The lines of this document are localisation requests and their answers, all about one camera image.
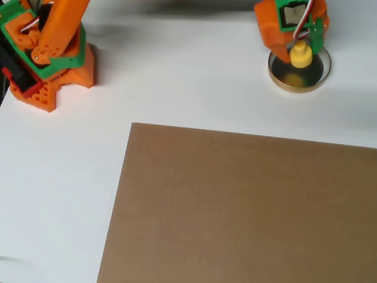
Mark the orange gripper black servo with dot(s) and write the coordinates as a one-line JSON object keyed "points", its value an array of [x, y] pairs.
{"points": [[269, 33]]}

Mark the small yellow plastic piece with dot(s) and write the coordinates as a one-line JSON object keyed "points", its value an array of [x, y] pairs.
{"points": [[300, 57]]}

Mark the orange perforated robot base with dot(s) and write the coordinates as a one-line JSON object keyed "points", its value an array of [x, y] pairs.
{"points": [[80, 74]]}

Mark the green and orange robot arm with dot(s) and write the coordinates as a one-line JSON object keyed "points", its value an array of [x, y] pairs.
{"points": [[70, 4]]}

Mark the round dish with gold rim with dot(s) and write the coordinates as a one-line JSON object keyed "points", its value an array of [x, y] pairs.
{"points": [[315, 79]]}

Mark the white paper sheet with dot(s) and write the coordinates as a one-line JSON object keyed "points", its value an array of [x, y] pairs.
{"points": [[184, 76]]}

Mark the brown fibreboard panel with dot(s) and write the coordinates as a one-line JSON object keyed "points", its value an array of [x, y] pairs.
{"points": [[249, 230]]}

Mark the red and black controller board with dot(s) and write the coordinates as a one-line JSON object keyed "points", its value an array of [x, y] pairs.
{"points": [[22, 81]]}

